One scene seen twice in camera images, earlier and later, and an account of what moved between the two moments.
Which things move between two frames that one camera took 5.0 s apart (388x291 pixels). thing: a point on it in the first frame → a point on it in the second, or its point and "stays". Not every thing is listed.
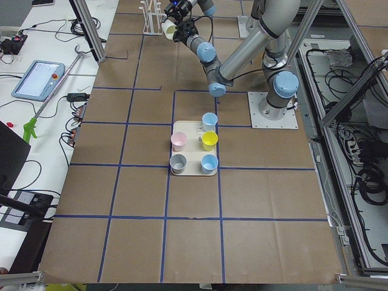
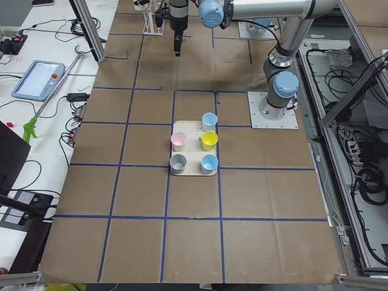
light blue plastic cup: [209, 120] stays
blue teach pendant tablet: [39, 80] stays
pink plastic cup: [178, 140] stays
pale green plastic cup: [168, 28] → [138, 6]
